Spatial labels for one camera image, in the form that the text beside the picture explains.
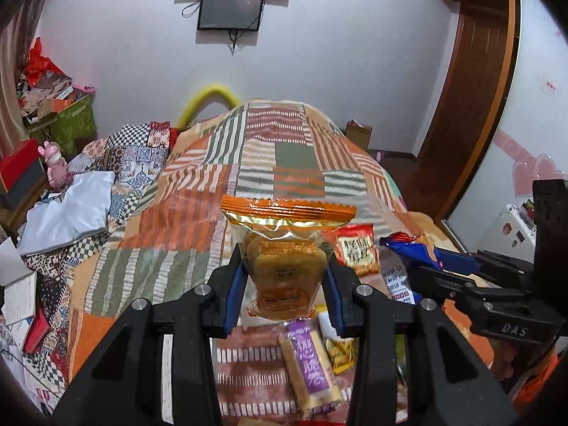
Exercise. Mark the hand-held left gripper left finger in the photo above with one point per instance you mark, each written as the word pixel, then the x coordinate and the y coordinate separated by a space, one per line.
pixel 234 295

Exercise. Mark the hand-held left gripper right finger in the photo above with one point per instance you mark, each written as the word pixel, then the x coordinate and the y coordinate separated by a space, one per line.
pixel 336 304

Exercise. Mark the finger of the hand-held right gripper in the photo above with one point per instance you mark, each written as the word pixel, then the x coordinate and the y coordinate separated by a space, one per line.
pixel 437 282
pixel 457 261

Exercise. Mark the blue snack packet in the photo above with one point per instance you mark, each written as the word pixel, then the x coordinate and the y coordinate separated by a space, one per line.
pixel 410 248

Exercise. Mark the orange bread packet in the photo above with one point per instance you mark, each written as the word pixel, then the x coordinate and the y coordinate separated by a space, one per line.
pixel 282 270

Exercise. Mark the white snack packet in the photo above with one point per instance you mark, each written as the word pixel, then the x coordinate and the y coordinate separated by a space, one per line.
pixel 325 321

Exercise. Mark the clear packet with white label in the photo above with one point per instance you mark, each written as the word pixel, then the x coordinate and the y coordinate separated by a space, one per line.
pixel 397 277

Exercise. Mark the yellow snack packet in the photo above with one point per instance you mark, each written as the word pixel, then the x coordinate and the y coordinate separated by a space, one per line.
pixel 342 355

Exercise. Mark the red snack packet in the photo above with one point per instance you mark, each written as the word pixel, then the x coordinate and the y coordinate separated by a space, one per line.
pixel 357 248

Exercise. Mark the white suitcase with stickers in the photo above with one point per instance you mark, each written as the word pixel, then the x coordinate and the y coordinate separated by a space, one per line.
pixel 510 226

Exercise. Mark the purple snack bar packet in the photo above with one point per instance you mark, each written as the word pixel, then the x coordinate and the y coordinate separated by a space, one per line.
pixel 310 366

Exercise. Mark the pink heart sticker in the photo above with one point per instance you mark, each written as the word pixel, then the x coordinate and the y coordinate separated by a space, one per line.
pixel 534 173

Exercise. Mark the striped patchwork blanket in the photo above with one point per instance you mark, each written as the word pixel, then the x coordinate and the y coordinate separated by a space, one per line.
pixel 275 159

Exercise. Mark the cardboard box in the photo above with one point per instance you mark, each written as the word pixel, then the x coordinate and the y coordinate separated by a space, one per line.
pixel 358 135

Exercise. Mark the checkered patchwork quilt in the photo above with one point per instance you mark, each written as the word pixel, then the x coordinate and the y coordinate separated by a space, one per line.
pixel 128 164

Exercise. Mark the white plastic bag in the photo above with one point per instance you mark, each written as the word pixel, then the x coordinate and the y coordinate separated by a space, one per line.
pixel 71 213

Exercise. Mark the yellow foam tube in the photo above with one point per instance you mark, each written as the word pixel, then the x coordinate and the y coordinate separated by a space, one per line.
pixel 204 104

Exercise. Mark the stack of books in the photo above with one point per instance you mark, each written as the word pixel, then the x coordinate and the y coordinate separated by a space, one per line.
pixel 20 297

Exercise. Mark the pink bear figurine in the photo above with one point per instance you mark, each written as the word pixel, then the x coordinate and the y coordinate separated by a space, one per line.
pixel 55 166

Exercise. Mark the green storage box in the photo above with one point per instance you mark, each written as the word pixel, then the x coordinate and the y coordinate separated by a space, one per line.
pixel 73 120

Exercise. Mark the red box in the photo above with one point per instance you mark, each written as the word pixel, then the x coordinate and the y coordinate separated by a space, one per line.
pixel 17 164

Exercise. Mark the red gift bag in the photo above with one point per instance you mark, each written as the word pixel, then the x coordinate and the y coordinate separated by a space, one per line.
pixel 40 64

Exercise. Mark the beige curtain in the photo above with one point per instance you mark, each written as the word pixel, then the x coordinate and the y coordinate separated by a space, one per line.
pixel 17 44

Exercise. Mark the wooden door frame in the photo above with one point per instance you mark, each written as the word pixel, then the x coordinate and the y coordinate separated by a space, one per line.
pixel 470 97

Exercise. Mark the small black wall screen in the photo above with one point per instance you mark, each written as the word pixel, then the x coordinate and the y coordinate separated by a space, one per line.
pixel 230 10

